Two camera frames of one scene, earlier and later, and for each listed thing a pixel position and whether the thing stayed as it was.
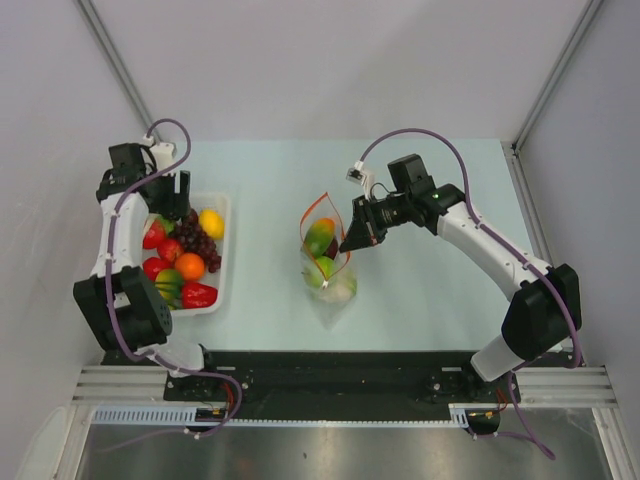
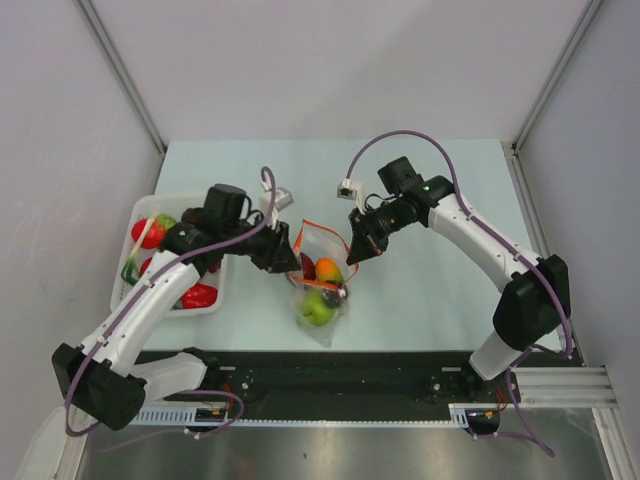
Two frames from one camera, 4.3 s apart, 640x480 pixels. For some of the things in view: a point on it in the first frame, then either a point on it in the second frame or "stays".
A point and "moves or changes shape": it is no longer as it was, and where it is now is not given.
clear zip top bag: x=326 y=266 moves or changes shape
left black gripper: x=176 y=203 -> x=278 y=255
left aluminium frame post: x=114 y=58 stays
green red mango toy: x=319 y=236 -> x=327 y=269
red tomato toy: x=154 y=233 stays
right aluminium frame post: x=594 y=5 stays
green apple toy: x=319 y=277 -> x=315 y=310
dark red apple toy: x=332 y=249 -> x=309 y=269
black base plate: x=334 y=387 stays
